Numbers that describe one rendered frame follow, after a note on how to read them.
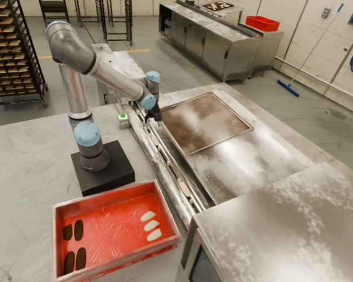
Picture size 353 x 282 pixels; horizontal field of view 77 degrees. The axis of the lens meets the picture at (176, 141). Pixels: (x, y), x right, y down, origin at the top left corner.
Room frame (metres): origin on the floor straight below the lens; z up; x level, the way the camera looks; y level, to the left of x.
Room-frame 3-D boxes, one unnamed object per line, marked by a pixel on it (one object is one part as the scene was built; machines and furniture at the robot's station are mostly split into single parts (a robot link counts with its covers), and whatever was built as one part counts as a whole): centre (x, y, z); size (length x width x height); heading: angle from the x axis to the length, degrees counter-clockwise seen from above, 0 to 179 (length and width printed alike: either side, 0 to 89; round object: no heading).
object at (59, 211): (0.47, 0.22, 0.88); 0.49 x 0.34 x 0.10; 117
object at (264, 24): (4.63, -1.32, 0.94); 0.51 x 0.36 x 0.13; 34
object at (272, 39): (4.63, -1.32, 0.44); 0.70 x 0.55 x 0.87; 30
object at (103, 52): (2.03, 0.70, 0.89); 1.25 x 0.18 x 0.09; 30
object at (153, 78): (1.12, 0.17, 1.24); 0.09 x 0.08 x 0.11; 124
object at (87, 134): (0.80, 0.43, 1.06); 0.13 x 0.12 x 0.14; 34
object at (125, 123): (1.25, 0.39, 0.84); 0.08 x 0.08 x 0.11; 30
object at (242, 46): (5.29, -0.46, 0.51); 3.00 x 1.26 x 1.03; 30
